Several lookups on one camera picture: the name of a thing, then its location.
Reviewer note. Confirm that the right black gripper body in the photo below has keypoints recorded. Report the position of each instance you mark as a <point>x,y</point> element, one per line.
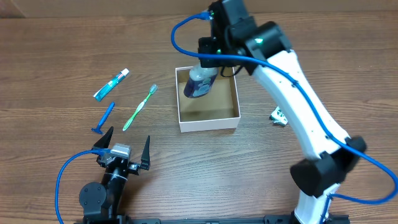
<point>208,61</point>

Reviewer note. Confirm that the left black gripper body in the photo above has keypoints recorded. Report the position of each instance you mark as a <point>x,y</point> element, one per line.
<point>134,167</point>

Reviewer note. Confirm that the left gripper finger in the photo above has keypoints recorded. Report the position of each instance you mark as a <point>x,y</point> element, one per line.
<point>104,141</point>
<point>145,158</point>

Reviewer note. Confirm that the dark blue soap pump bottle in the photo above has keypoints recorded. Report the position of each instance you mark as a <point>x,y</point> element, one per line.
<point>200,81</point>

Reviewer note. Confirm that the green toothbrush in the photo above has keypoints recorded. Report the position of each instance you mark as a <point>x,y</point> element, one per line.
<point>152,90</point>

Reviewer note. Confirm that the green soap bar package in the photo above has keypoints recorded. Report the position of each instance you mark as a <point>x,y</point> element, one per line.
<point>277,117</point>

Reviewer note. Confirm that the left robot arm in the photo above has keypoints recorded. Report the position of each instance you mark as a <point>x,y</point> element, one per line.
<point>100,200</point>

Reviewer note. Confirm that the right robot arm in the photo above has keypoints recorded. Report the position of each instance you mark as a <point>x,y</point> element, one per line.
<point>330,153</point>

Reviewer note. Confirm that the blue disposable razor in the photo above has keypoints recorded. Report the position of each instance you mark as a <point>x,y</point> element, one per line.
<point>97,129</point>

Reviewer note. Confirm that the teal toothpaste tube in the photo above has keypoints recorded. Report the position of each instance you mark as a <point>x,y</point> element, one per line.
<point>100,94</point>

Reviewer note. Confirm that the white cardboard box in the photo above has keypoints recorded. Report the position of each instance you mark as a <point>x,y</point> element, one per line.
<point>218,109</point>

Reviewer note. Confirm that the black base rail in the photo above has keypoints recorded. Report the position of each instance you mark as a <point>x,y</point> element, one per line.
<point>267,219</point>

